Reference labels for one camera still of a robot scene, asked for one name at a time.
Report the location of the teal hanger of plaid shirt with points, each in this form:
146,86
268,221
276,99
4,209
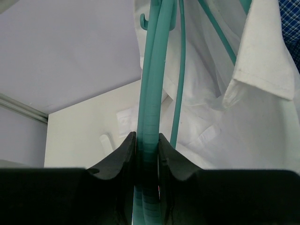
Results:
162,19

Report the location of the teal hanger of white shirt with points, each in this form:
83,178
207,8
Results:
227,18

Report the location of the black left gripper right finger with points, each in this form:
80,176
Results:
181,190

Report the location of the white shirt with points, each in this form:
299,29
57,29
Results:
242,115

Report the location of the dark blue checked shirt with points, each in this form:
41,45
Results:
290,19

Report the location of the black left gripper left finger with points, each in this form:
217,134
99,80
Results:
113,191

